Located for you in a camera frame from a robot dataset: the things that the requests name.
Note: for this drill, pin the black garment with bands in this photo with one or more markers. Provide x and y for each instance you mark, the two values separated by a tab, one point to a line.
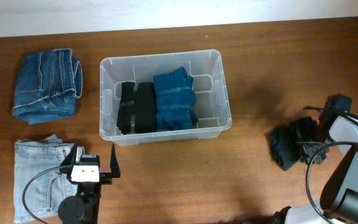
137	108

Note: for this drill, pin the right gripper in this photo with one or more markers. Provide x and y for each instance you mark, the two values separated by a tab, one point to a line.
306	128

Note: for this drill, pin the dark garment with band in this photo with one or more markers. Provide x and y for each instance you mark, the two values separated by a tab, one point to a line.
285	143

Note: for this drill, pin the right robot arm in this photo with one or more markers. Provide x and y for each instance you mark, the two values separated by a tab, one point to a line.
338	202

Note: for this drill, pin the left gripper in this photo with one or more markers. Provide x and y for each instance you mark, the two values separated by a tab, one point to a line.
107	177

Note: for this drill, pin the blue garment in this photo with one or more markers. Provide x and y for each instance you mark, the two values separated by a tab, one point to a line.
175	99

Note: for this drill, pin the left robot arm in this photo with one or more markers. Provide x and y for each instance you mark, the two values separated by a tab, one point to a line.
83	207

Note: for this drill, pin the light blue folded jeans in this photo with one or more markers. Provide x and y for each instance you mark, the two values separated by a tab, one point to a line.
44	194

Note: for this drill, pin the clear plastic storage bin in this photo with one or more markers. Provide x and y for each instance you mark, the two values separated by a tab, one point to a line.
211	108

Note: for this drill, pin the dark blue jeans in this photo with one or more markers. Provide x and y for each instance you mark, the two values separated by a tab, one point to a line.
47	87

